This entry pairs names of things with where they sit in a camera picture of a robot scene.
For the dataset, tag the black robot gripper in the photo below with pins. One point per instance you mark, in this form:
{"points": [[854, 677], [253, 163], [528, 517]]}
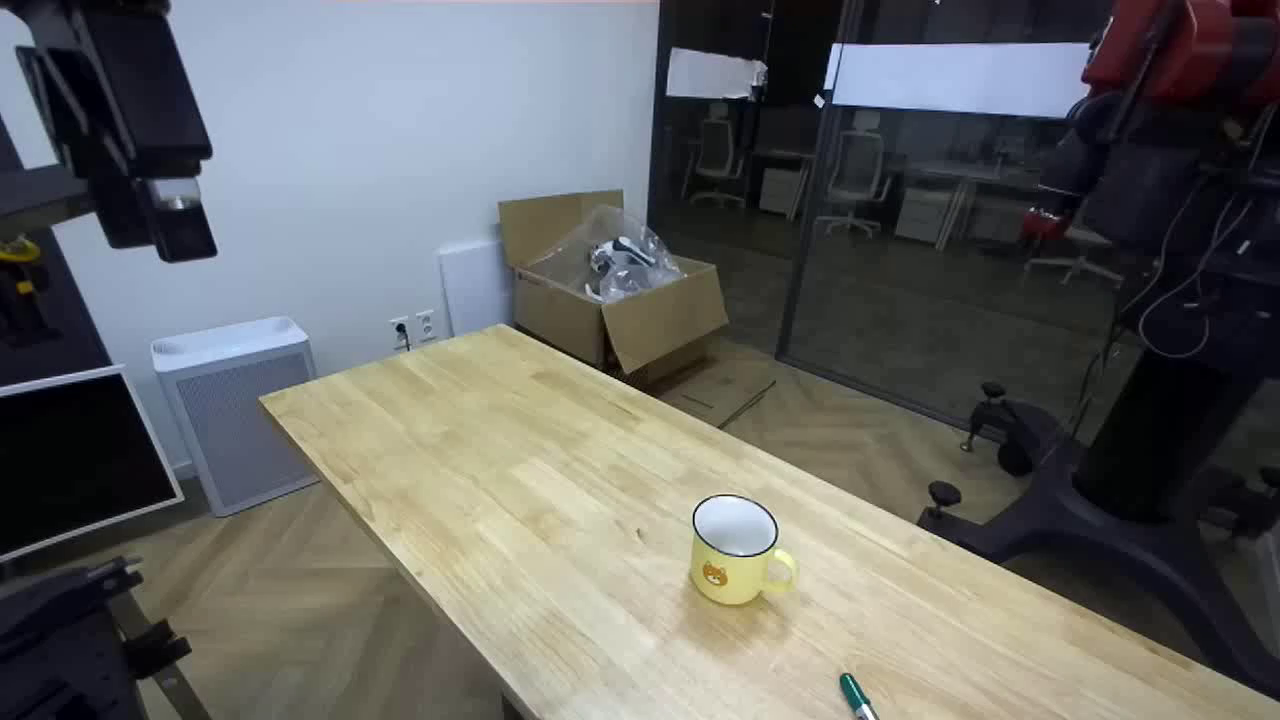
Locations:
{"points": [[112, 83]]}

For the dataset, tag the grey and green marker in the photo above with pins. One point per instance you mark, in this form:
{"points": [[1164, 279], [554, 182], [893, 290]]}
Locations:
{"points": [[854, 695]]}

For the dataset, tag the yellow enamel cup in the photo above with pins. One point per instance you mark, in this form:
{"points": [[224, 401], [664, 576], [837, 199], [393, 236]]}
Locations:
{"points": [[730, 575]]}

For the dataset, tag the yellow black tool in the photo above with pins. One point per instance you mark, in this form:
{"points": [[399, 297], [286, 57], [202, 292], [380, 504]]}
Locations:
{"points": [[19, 261]]}

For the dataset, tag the black shelf rack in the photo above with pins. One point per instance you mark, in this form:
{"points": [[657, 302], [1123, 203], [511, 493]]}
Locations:
{"points": [[40, 332]]}

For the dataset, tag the white air purifier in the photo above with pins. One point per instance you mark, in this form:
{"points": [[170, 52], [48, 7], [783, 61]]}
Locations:
{"points": [[244, 413]]}

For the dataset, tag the black white-framed monitor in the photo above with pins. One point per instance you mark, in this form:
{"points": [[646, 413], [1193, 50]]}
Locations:
{"points": [[74, 462]]}

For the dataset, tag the clear plastic bag with metal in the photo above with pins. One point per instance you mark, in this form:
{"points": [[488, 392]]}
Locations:
{"points": [[623, 264]]}

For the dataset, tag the open cardboard box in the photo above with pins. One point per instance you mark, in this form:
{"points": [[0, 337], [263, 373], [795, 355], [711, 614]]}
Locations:
{"points": [[660, 325]]}

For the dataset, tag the white office chair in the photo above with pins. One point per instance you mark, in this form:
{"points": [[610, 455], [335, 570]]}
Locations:
{"points": [[719, 155], [854, 175]]}

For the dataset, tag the short frosted glass strip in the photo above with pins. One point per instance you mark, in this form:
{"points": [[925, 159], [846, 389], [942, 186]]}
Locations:
{"points": [[715, 74]]}

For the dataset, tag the red office chair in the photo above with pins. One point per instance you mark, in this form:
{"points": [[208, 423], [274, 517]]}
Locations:
{"points": [[1066, 242]]}

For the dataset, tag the black office chair base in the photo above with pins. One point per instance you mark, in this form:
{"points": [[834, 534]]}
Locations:
{"points": [[1160, 424]]}

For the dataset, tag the white wall outlet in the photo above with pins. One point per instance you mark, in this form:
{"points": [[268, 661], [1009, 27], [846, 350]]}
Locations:
{"points": [[414, 325]]}

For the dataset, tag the white wall panel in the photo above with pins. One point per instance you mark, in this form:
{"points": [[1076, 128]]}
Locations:
{"points": [[470, 286]]}

